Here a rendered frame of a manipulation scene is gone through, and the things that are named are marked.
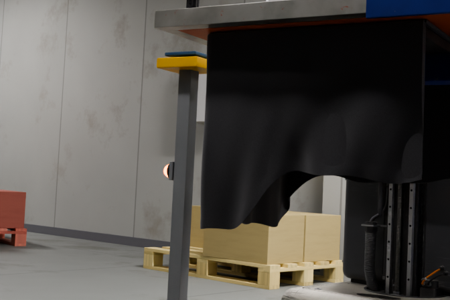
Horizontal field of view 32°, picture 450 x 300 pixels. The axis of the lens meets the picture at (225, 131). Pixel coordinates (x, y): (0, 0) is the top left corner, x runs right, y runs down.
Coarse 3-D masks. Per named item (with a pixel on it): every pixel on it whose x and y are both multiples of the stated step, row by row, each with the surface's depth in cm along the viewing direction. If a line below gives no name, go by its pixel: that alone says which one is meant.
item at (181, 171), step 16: (160, 64) 208; (176, 64) 206; (192, 64) 203; (192, 80) 209; (192, 96) 209; (192, 112) 209; (176, 128) 209; (192, 128) 209; (176, 144) 209; (192, 144) 209; (176, 160) 209; (192, 160) 209; (176, 176) 208; (192, 176) 210; (176, 192) 208; (192, 192) 210; (176, 208) 207; (176, 224) 207; (176, 240) 206; (176, 256) 206; (176, 272) 206; (176, 288) 205
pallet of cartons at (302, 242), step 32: (192, 224) 563; (256, 224) 470; (288, 224) 478; (320, 224) 501; (160, 256) 537; (192, 256) 505; (224, 256) 486; (256, 256) 468; (288, 256) 478; (320, 256) 501
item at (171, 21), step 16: (288, 0) 151; (304, 0) 150; (320, 0) 148; (336, 0) 146; (352, 0) 145; (160, 16) 167; (176, 16) 164; (192, 16) 162; (208, 16) 160; (224, 16) 158; (240, 16) 157; (256, 16) 155; (272, 16) 153; (288, 16) 151; (304, 16) 149; (320, 16) 148; (336, 16) 147; (352, 16) 146; (176, 32) 171
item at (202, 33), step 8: (408, 16) 144; (416, 16) 144; (424, 16) 143; (432, 16) 143; (440, 16) 143; (448, 16) 142; (264, 24) 158; (272, 24) 157; (280, 24) 157; (288, 24) 156; (296, 24) 156; (304, 24) 156; (312, 24) 155; (320, 24) 155; (328, 24) 155; (336, 24) 154; (344, 24) 154; (440, 24) 150; (448, 24) 149; (184, 32) 170; (192, 32) 170; (200, 32) 170; (208, 32) 169; (216, 32) 169; (448, 32) 157
